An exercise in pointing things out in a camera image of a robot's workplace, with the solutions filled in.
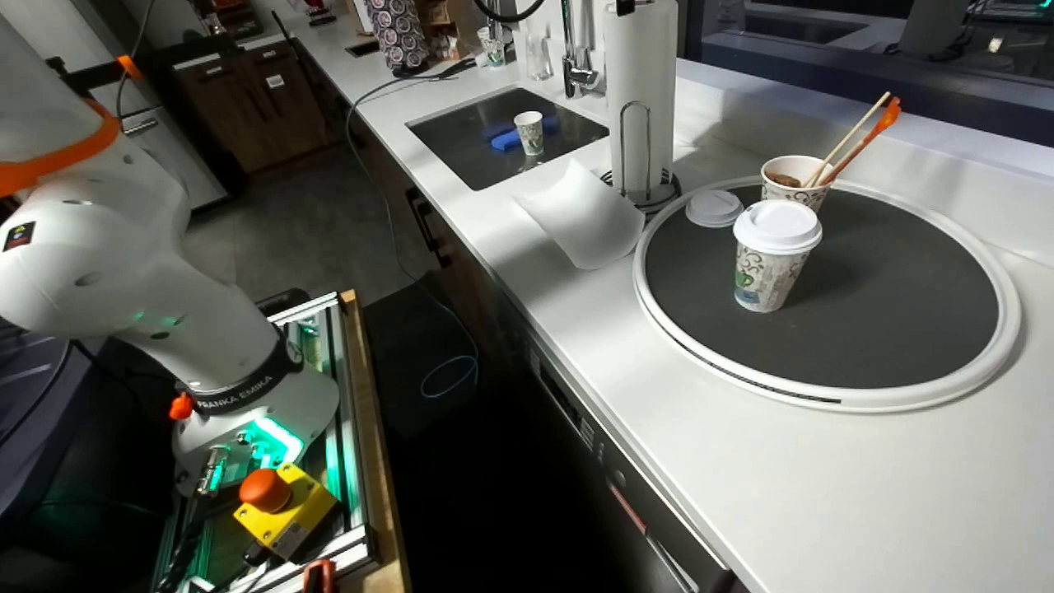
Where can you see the round grey tray white rim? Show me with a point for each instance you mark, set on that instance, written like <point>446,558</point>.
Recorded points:
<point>873,321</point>

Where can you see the open patterned paper cup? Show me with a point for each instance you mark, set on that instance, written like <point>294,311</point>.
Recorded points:
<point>795,181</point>

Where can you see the wooden chopstick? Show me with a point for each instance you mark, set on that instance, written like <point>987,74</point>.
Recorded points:
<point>848,138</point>

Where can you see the small patterned paper cup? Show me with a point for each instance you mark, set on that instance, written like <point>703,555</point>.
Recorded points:
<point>529,132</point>

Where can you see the wooden cabinet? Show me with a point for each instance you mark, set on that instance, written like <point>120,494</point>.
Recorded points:
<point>247,99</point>

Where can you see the small glass with pattern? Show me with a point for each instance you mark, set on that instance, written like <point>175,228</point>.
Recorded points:
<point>492,46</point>

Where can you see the orange plastic utensil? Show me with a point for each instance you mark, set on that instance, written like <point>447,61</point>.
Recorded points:
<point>865,140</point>

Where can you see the lidded patterned paper cup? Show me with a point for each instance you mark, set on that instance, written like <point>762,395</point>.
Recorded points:
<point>770,257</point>

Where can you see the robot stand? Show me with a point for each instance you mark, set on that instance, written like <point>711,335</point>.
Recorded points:
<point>346,461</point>

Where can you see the dark sink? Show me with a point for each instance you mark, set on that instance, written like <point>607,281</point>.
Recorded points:
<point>469,148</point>

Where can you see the dishwasher door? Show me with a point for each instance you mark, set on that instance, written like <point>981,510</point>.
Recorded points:
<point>609,494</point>

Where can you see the white paper towel roll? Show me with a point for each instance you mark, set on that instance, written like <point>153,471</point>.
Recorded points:
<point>638,91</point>

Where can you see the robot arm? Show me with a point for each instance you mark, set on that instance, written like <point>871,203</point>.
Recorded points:
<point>107,263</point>

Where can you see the chrome tap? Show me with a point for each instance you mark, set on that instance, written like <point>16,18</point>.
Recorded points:
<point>576,58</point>

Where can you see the red clamp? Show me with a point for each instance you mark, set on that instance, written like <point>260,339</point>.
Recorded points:
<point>319,576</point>

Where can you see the clear drinking glass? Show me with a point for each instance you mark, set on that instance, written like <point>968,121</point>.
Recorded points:
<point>538,56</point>

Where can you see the yellow emergency stop box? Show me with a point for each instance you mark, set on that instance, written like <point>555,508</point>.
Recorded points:
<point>284,511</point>

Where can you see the white plastic cup lid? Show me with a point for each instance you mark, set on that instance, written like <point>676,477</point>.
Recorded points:
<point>714,207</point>

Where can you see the blue sponge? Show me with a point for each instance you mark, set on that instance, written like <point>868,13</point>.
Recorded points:
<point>504,140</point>

